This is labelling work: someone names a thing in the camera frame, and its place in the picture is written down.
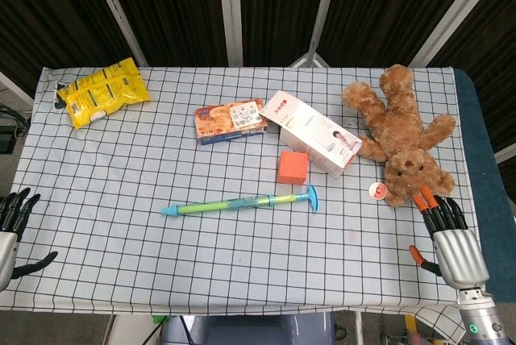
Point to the checkered tablecloth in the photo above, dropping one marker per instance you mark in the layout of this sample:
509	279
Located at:
121	159

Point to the orange cube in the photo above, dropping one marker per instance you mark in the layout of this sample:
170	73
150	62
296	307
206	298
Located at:
292	167

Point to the small green plastic object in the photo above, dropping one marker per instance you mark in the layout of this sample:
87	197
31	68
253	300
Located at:
159	318

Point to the white red carton box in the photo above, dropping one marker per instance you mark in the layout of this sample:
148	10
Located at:
318	135

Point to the orange biscuit box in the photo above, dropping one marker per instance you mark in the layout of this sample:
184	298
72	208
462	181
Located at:
227	120

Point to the brown teddy bear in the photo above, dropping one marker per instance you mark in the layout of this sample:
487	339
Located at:
403	131

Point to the clear syringe barrel blue tip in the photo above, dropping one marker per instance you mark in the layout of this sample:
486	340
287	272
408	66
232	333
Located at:
209	206

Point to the right silver orange-tipped robot hand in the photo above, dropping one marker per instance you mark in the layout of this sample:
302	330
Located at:
459	256

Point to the yellow snack bag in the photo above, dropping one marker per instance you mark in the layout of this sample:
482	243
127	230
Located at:
102	93

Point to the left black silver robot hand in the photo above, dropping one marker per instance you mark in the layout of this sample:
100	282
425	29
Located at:
7	248

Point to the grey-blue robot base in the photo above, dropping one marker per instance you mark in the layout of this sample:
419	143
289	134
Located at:
250	329

